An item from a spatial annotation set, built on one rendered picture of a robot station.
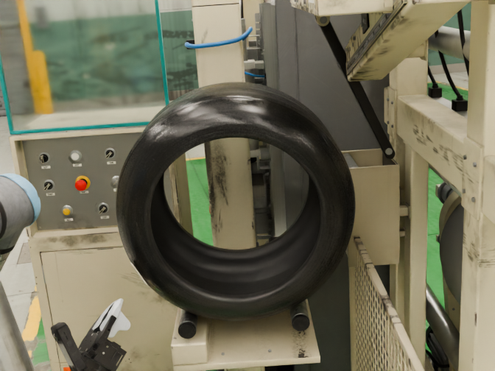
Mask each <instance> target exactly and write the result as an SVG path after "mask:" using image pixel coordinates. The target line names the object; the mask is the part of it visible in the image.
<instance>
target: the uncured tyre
mask: <svg viewBox="0 0 495 371"><path fill-rule="evenodd" d="M221 138H250V139H254V140H258V141H263V142H265V143H268V144H271V145H273V146H275V147H277V148H279V149H281V150H282V151H284V152H286V153H287V154H288V155H290V156H291V157H292V158H294V159H295V160H296V161H297V162H298V163H299V164H300V165H301V166H302V167H303V168H304V170H305V171H306V173H307V174H308V179H309V182H308V191H307V195H306V200H305V203H304V205H303V208H302V210H301V212H300V214H299V215H298V217H297V219H296V220H295V221H294V222H293V224H292V225H291V226H290V227H289V228H288V229H287V230H286V231H285V232H284V233H282V234H281V235H280V236H279V237H277V238H275V239H274V240H272V241H270V242H268V243H266V244H263V245H261V246H258V247H254V248H250V249H244V250H228V249H223V248H219V247H214V246H211V245H209V244H206V243H204V242H202V241H200V240H199V239H197V238H195V237H194V236H193V235H191V234H190V233H189V232H187V231H186V230H185V229H184V228H183V227H182V226H181V225H180V223H179V222H178V221H177V219H176V218H175V217H174V215H173V213H172V212H171V210H170V207H169V205H168V202H167V200H166V195H165V190H164V172H165V171H166V170H167V169H168V167H169V166H170V165H171V164H172V163H173V162H174V161H175V160H176V159H178V158H179V157H180V156H181V155H182V154H184V153H185V152H187V151H189V150H190V149H192V148H194V147H196V146H198V145H200V144H204V143H205V142H208V141H213V140H217V139H221ZM355 209H356V202H355V192H354V184H353V180H352V177H351V173H350V170H349V167H348V164H347V163H346V160H345V158H344V156H343V154H342V152H341V151H340V148H339V147H338V145H337V144H336V142H335V141H334V139H333V138H332V136H331V134H330V132H329V131H328V130H327V128H326V127H325V125H324V124H323V122H322V121H321V120H320V119H319V118H318V117H317V116H316V115H315V114H314V113H313V112H312V111H311V110H310V109H309V108H308V107H307V106H305V105H304V104H302V103H301V102H299V101H298V100H297V99H295V98H293V97H291V96H290V95H288V94H286V93H284V92H282V91H279V90H276V89H275V88H271V87H268V86H265V85H260V84H255V83H250V82H221V83H217V84H212V85H207V86H203V87H201V88H197V89H195V90H193V91H190V92H188V93H185V94H184V95H182V96H180V97H178V98H177V99H175V100H173V101H172V102H170V103H169V104H168V105H167V106H166V107H164V108H163V109H162V110H161V111H159V112H158V113H157V114H156V115H155V116H154V118H153V119H152V120H151V121H150V122H149V124H148V125H147V126H146V127H145V129H144V131H143V132H142V134H141V135H140V136H139V138H138V140H137V141H136V142H135V144H134V145H133V147H132V149H131V150H130V152H129V154H128V156H127V158H126V160H125V162H124V165H123V167H122V170H121V173H120V175H119V181H118V185H117V189H116V221H117V225H118V229H119V235H120V237H121V240H122V244H123V247H124V250H125V252H126V253H127V256H128V258H129V259H130V262H131V263H132V264H133V265H134V267H135V268H136V269H137V271H138V272H139V274H140V275H141V276H142V277H143V279H144V281H145V282H146V283H147V285H148V286H149V287H150V288H151V289H153V290H154V291H155V292H156V293H157V294H159V295H160V296H161V297H163V298H164V299H165V300H167V301H168V302H170V303H171V304H173V305H175V306H177V307H178V308H181V309H183V310H184V311H188V312H189V313H192V314H196V315H198V316H201V317H205V318H209V319H217V320H223V321H248V320H255V319H262V318H265V317H271V316H273V315H276V314H280V313H281V312H284V311H286V310H288V309H291V308H293V307H294V306H296V305H298V304H299V303H302V302H303V301H304V300H306V299H307V298H309V297H310V296H312V295H313V294H314V293H315V292H316V291H317V290H318V289H319V288H320V287H321V286H322V285H323V284H324V283H325V282H326V281H327V280H328V279H329V278H330V277H331V275H332V274H333V273H334V271H335V269H336V268H337V267H338V265H339V263H340V262H341V260H342V258H343V256H344V254H345V251H346V249H347V247H348V243H349V241H350V238H351V234H352V230H353V227H354V218H355Z"/></svg>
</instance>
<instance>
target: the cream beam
mask: <svg viewBox="0 0 495 371"><path fill-rule="evenodd" d="M289 1H290V3H291V6H292V7H295V8H298V9H300V10H303V11H306V12H308V13H311V14H314V15H317V16H330V15H350V14H362V13H391V12H392V11H393V0H314V3H310V2H309V0H289Z"/></svg>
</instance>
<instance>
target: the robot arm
mask: <svg viewBox="0 0 495 371"><path fill-rule="evenodd" d="M40 212H41V201H40V198H39V197H38V194H37V191H36V190H35V188H34V187H33V185H32V184H31V183H30V182H29V181H28V180H26V179H25V178H23V177H22V176H20V175H17V174H11V173H8V174H0V272H1V270H2V268H3V266H4V264H5V262H6V260H7V258H8V256H9V254H10V252H12V250H13V249H14V247H15V245H16V243H17V241H18V239H19V237H20V235H21V233H22V231H23V229H24V228H25V227H29V226H30V225H32V224H33V223H34V221H35V220H36V219H37V218H38V216H39V214H40ZM122 303H123V299H122V298H120V299H118V300H116V301H115V302H113V303H112V304H111V305H110V306H109V307H108V308H107V309H106V310H105V311H104V312H103V313H102V314H101V315H100V316H99V318H98V319H97V320H96V322H95V323H94V324H93V325H92V326H91V328H90V329H89V331H88V332H87V334H86V336H85V337H84V339H83V340H82V341H81V344H80V346H79V348H78V347H77V345H76V343H75V341H74V339H73V337H72V335H71V331H70V329H69V327H68V325H67V324H66V323H64V322H59V323H57V324H55V325H53V326H52V327H51V331H52V335H53V337H54V339H55V341H57V343H58V345H59V347H60V349H61V351H62V353H63V355H64V357H65V359H66V361H67V363H68V366H69V368H70V370H71V371H116V370H117V368H118V367H119V365H120V363H121V362H122V359H123V358H124V356H125V354H126V353H127V351H125V350H123V349H121V346H120V345H119V344H117V343H115V342H111V341H110V340H108V338H113V337H114V336H115V335H116V333H117V331H127V330H129V328H130V322H129V320H128V319H127V318H126V317H125V315H124V314H123V313H122V312H121V308H122ZM121 356H122V357H121ZM120 358H121V359H120ZM119 359H120V361H119ZM118 361H119V363H118ZM117 363H118V364H117ZM116 364H117V366H116ZM0 371H35V369H34V367H33V365H32V361H31V359H30V357H29V354H28V351H27V348H26V345H25V344H24V340H23V338H22V335H21V332H20V330H19V328H18V324H17V322H16V320H15V317H14V314H13V311H12V309H11V307H10V304H9V301H8V299H7V295H6V293H5V291H4V287H3V286H2V283H1V280H0Z"/></svg>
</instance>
